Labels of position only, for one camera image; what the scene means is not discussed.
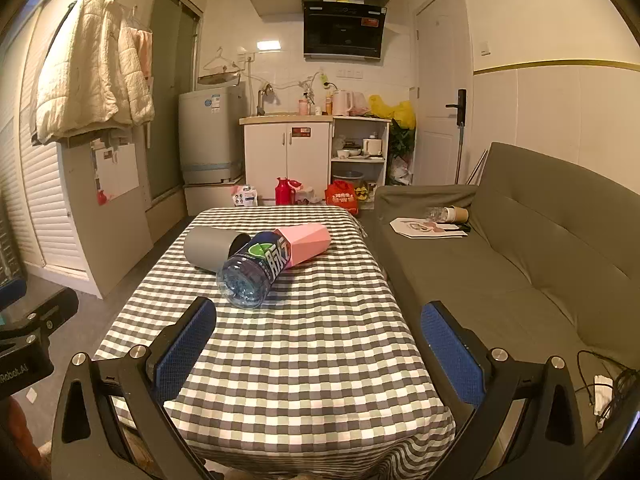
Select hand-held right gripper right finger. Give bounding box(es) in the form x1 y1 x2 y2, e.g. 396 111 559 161
420 300 594 480

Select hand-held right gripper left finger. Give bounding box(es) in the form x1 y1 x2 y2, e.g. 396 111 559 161
50 296 218 480

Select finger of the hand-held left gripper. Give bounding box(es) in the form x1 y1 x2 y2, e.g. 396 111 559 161
0 278 28 311
0 287 80 347

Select grey cup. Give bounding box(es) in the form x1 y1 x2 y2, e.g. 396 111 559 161
183 226 252 274

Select pink faceted cup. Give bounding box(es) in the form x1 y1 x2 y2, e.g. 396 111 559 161
274 224 332 267

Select person's left forearm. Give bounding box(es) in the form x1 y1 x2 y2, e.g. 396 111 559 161
0 398 51 461

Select white wardrobe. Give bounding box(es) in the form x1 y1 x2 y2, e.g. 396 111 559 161
19 0 154 299

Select olive green sofa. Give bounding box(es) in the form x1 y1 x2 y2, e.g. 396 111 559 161
373 142 640 463

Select blue plastic bottle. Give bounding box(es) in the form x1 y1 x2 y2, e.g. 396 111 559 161
216 230 294 310

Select grey checkered tablecloth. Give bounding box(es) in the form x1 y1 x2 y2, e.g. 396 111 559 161
92 206 457 480

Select white printed booklet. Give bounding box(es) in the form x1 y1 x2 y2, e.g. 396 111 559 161
389 216 470 240

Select white paper sheet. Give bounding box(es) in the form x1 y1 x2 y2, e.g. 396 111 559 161
90 140 140 202

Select white washing machine stand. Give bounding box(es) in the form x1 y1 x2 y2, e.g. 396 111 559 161
183 176 247 216

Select red shopping bag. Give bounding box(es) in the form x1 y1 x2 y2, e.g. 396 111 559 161
324 180 361 216

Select broom stick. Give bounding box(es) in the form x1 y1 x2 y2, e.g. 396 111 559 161
454 125 467 186

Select grey washing machine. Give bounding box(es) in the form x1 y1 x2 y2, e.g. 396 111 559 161
178 82 247 185

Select white sink cabinet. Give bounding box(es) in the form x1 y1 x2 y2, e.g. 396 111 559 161
239 114 334 206

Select white open shelf unit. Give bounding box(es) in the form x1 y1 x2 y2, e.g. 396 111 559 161
330 115 391 202

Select green leafy vegetables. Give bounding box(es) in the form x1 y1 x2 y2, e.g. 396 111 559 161
389 119 416 162

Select frosted glass door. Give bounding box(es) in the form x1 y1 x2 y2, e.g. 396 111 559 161
148 0 204 207

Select white padded jacket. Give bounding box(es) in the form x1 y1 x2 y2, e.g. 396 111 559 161
33 0 155 146

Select yellow plastic bag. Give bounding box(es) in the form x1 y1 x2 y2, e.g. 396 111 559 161
368 93 417 130

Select metal basin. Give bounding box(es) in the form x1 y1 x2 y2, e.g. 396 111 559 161
197 72 241 92

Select pink hanging garment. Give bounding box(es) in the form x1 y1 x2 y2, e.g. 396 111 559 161
120 25 154 80

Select white electric kettle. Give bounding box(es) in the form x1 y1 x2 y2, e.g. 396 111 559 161
332 89 354 117

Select white room door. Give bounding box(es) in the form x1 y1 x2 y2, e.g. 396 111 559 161
413 0 474 187

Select black range hood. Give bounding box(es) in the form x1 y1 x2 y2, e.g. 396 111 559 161
302 0 389 62

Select black cables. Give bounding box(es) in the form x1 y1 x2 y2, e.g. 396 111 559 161
576 349 635 432

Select black door handle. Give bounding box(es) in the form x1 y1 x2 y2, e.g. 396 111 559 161
445 88 468 126

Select wire clothes hanger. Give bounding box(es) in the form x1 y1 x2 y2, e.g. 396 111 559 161
202 47 241 74

